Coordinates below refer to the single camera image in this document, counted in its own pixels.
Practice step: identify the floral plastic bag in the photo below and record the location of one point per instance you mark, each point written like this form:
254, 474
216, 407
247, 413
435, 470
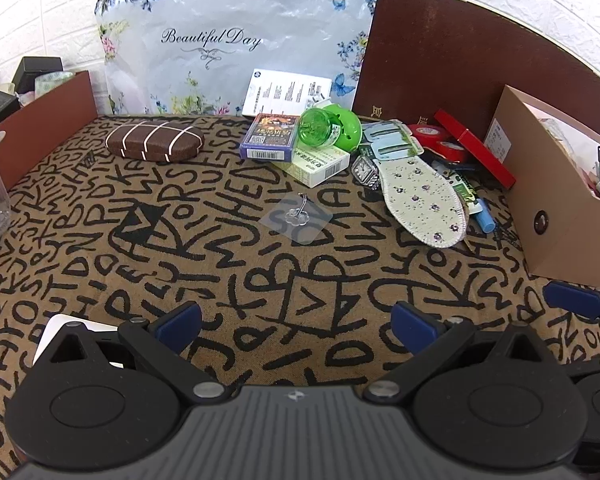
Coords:
205, 75

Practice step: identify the metal band wristwatch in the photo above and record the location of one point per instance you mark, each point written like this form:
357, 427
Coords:
365, 167

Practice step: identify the green white packet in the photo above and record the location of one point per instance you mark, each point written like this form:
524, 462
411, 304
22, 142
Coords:
467, 192

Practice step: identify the black box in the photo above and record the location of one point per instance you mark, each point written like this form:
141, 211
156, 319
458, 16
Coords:
35, 67

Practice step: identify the reddish brown side board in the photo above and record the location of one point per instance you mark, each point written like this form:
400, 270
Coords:
45, 120

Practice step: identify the white flat object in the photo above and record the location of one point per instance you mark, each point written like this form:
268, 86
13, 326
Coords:
50, 335

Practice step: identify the green plastic container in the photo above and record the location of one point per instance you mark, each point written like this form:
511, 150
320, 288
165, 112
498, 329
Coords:
340, 130

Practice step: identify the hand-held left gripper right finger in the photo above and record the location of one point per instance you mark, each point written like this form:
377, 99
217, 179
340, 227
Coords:
415, 322

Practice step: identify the green hair clip card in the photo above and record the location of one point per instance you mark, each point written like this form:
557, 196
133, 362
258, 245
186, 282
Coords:
390, 135

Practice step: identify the white green carton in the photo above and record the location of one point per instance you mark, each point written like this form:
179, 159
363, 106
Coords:
320, 166

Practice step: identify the red box lid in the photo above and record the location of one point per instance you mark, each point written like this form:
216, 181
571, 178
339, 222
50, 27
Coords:
480, 155

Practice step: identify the white printed leaflet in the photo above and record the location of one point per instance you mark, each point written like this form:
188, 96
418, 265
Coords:
285, 92

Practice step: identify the brown striped glasses case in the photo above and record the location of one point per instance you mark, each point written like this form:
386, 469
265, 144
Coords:
150, 140

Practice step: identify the clear adhesive hook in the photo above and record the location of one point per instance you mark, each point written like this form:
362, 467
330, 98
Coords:
295, 220

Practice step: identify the letter-print tablecloth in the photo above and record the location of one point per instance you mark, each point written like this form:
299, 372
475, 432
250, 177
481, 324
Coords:
230, 270

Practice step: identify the blue playing card box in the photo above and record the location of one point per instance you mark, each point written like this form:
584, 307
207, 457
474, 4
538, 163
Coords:
270, 135

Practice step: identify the pale green patterned box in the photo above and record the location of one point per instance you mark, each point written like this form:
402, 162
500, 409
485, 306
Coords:
52, 82

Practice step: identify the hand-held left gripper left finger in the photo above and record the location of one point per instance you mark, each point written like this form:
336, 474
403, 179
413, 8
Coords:
180, 324

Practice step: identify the floral shoe insole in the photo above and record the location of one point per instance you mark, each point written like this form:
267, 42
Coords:
420, 200

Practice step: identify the tan cardboard box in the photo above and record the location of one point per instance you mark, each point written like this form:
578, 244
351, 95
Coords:
555, 175

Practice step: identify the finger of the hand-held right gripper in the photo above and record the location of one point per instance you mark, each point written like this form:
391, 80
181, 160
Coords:
575, 300

